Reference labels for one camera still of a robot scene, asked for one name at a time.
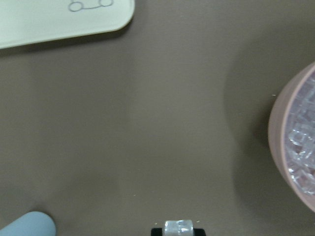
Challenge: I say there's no cream rabbit tray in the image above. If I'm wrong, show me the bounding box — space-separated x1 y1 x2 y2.
0 0 135 49

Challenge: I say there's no pink ice bowl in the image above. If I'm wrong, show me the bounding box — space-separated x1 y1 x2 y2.
268 63 315 210

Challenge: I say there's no blue plastic cup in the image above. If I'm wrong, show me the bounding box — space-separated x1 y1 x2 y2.
0 211 57 236

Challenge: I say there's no clear ice cube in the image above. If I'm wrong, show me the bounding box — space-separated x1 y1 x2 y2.
162 220 194 236

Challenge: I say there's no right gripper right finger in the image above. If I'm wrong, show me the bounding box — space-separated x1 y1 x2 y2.
193 228 206 236

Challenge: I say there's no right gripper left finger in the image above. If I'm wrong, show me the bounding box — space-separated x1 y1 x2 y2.
150 228 163 236

